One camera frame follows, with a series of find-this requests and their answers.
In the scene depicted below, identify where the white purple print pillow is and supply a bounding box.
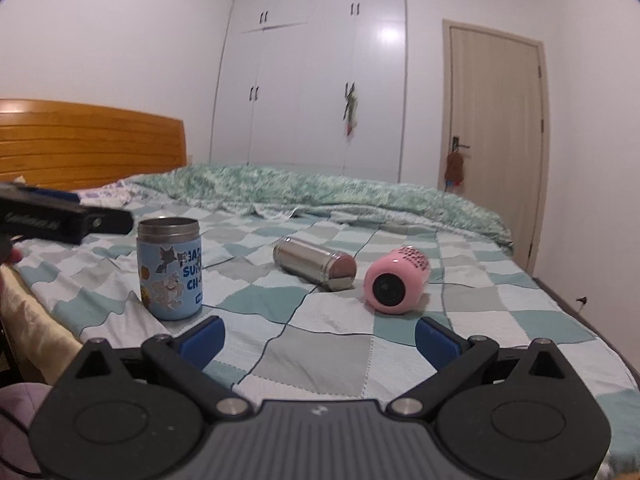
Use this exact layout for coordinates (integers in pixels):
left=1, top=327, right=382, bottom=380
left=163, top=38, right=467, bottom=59
left=74, top=180, right=137, bottom=209

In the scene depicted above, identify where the beige wooden door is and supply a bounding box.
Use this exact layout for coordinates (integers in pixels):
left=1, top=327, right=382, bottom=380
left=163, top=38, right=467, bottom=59
left=442, top=18, right=548, bottom=272

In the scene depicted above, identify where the brown hanging ornament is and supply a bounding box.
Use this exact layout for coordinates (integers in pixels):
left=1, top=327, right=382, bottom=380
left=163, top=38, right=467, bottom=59
left=444, top=151, right=464, bottom=192

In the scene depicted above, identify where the wooden bed headboard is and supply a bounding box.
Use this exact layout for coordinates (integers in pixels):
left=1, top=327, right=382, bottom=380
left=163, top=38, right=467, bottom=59
left=0, top=99, right=188, bottom=192

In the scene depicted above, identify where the blue cartoon print cup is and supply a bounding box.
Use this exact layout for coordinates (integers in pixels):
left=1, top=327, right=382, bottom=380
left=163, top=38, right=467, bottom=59
left=136, top=217, right=205, bottom=322

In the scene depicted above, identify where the checkered bed blanket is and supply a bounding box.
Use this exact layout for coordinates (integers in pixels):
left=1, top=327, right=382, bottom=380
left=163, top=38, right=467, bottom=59
left=12, top=187, right=639, bottom=411

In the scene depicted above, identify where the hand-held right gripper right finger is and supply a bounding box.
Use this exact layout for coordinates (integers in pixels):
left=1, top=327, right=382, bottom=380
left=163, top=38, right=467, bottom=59
left=390, top=317, right=577, bottom=418

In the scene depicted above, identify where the green floral quilt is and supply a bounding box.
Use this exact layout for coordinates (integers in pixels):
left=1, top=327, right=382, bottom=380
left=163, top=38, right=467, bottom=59
left=124, top=163, right=515, bottom=257

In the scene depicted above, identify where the purple clothing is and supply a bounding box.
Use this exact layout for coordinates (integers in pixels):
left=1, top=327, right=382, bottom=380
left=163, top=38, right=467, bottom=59
left=0, top=381, right=52, bottom=480

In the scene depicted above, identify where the yellow bed sheet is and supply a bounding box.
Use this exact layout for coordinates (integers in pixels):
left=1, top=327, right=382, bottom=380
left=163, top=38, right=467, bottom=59
left=0, top=261, right=84, bottom=377

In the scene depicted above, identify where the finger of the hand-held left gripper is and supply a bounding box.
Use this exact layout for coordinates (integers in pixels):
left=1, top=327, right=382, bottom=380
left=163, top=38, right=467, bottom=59
left=81, top=206, right=134, bottom=236

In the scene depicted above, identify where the stainless steel cup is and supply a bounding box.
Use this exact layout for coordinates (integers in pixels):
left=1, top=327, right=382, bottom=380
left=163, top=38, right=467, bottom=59
left=272, top=235, right=357, bottom=292

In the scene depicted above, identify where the pink cup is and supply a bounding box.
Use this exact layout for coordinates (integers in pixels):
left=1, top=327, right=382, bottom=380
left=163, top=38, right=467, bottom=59
left=363, top=245, right=432, bottom=314

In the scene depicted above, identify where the green red hanging ornament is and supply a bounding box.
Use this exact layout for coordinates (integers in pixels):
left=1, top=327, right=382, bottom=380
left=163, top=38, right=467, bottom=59
left=342, top=84, right=360, bottom=137

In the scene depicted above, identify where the white wardrobe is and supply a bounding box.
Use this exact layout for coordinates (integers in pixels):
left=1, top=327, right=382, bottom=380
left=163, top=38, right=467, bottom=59
left=209, top=0, right=407, bottom=184

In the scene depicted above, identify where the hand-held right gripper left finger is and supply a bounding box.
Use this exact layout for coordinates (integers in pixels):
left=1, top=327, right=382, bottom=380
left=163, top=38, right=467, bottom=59
left=64, top=316, right=253, bottom=418

